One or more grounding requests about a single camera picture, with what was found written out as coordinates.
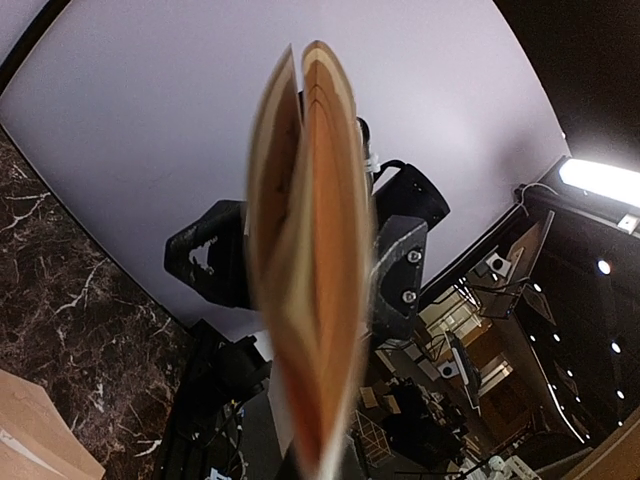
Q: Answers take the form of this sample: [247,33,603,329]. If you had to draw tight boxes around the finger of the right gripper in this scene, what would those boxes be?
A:
[371,215,428,340]
[164,200,252,310]

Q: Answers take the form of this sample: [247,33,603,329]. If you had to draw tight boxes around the grey paper sheet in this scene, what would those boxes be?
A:
[246,40,375,479]

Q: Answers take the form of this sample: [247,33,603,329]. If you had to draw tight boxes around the brown paper envelope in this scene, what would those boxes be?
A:
[1,370,105,479]

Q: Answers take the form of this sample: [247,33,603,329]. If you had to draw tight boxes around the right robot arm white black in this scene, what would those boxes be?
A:
[164,159,450,347]

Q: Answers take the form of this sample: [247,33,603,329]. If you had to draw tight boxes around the black frame post left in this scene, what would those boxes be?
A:
[1,0,71,94]

